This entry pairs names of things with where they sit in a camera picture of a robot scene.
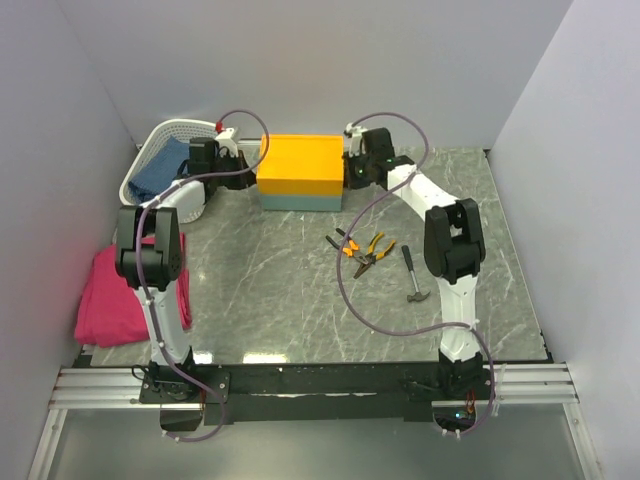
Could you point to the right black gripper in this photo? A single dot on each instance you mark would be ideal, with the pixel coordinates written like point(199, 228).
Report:
point(348, 181)

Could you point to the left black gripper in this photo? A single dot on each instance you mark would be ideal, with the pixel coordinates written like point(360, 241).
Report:
point(245, 180)

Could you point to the orange grey drawer box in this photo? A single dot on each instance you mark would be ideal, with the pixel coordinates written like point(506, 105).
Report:
point(301, 173)

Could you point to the orange black pliers small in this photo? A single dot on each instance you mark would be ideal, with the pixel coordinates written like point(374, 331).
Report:
point(350, 249)

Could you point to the orange black long-nose pliers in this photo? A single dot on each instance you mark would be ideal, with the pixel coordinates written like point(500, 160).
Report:
point(372, 256)

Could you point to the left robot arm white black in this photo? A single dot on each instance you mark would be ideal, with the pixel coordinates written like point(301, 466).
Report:
point(149, 253)

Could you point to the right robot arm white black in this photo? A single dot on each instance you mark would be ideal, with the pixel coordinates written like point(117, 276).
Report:
point(453, 247)

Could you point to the white plastic basket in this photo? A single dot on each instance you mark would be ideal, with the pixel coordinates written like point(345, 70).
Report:
point(182, 129)

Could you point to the blue cloth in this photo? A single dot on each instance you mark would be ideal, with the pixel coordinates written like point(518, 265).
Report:
point(159, 172)

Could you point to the small black hammer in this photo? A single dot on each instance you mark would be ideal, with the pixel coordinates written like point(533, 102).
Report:
point(417, 295)

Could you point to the pink folded cloth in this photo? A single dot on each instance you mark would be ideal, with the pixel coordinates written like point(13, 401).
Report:
point(109, 312)

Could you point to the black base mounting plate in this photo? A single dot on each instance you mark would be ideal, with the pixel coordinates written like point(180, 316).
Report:
point(228, 394)

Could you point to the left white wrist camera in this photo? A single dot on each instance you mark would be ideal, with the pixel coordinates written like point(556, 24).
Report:
point(227, 137)

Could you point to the aluminium rail frame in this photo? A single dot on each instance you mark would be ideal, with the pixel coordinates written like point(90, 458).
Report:
point(117, 389)

